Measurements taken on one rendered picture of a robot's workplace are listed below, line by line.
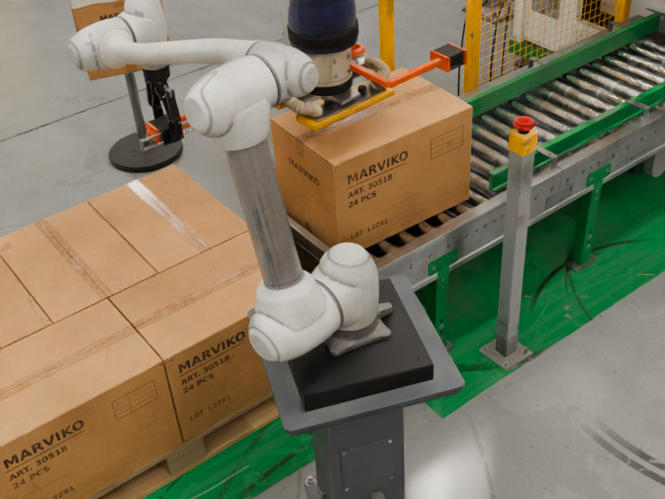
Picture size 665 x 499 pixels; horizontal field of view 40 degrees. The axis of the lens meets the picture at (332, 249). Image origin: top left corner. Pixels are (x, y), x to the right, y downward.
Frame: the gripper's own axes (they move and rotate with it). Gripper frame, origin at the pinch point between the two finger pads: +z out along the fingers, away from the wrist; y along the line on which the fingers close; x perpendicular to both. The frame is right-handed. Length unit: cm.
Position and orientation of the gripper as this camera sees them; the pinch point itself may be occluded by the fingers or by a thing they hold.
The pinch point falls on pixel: (167, 127)
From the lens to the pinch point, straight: 273.4
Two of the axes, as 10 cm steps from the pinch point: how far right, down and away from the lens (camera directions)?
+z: 0.6, 7.8, 6.2
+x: -7.9, 4.1, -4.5
